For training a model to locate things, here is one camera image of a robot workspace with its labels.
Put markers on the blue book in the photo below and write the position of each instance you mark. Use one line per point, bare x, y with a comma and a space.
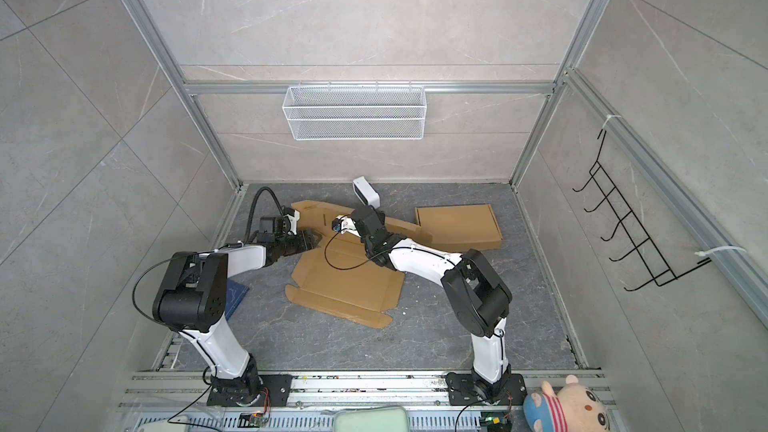
236, 293

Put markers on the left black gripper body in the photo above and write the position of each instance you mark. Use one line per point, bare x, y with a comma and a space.
291, 244

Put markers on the black wire hook rack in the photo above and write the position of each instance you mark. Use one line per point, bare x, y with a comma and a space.
655, 267

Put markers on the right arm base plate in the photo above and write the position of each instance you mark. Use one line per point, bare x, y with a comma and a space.
470, 388

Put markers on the cardboard sheet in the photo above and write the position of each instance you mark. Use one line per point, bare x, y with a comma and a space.
337, 279

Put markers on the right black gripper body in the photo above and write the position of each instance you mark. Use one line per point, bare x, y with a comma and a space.
370, 249

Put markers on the pink plush pig toy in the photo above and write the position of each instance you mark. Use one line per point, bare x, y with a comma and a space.
574, 408

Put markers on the white wire mesh basket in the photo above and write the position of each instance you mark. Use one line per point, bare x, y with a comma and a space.
346, 113

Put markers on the aluminium rail base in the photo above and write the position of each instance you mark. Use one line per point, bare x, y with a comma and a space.
311, 400

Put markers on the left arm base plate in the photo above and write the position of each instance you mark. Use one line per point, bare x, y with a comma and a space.
251, 391

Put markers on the white digital clock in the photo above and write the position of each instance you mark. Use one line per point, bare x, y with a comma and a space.
365, 192

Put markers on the pale green box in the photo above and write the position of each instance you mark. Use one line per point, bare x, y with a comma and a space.
385, 419

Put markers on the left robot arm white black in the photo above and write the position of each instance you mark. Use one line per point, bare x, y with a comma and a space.
191, 300

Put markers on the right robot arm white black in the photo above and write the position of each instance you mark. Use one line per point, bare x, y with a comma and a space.
478, 296

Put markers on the cardboard box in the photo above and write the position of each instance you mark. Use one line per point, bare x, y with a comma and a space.
460, 228

